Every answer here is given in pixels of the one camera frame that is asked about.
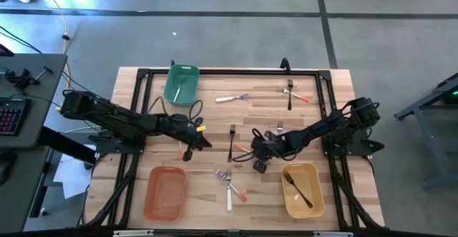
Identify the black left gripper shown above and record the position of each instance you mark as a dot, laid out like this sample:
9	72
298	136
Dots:
179	126

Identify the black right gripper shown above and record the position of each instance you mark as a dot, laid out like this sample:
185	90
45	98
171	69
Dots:
273	145

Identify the black fork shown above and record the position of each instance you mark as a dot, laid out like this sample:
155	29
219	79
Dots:
298	191
232	129
289	102

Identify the orange plastic bin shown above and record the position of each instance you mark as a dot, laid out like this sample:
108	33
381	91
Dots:
164	194

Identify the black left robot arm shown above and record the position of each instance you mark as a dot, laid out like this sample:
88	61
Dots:
107	113

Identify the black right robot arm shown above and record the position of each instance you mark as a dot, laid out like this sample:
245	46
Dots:
322	127

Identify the yellow tape tag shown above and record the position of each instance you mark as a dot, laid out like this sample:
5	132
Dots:
201	127

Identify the green plastic bin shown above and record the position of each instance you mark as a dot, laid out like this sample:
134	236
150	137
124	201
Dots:
189	94

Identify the yellow plastic bin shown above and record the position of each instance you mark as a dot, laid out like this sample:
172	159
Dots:
309	178

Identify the white label strip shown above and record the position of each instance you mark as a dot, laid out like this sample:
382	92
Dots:
332	234
132	233

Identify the white paper sheet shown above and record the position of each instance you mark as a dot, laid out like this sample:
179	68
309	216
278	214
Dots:
71	176

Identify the grey desk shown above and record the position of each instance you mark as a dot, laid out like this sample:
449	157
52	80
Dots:
39	101

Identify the black desk clamp tool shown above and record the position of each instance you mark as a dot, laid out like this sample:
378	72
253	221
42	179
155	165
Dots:
25	81

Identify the black keyboard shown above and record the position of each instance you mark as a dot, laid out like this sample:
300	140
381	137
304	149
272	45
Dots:
14	117

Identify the black computer mouse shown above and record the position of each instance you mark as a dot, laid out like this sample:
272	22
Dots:
6	167

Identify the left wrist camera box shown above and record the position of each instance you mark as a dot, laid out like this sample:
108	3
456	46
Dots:
187	155

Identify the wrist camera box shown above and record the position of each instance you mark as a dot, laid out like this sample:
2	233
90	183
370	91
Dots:
260	166
187	155

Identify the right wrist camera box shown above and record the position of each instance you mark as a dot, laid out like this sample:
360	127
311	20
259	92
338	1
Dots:
260	166

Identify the black metal table frame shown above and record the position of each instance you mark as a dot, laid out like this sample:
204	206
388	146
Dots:
232	72

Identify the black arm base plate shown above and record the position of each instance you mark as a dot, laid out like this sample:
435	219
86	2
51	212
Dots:
358	147
107	147

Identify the grey neighbouring rig frame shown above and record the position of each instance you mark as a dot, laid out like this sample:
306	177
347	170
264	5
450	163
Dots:
429	144

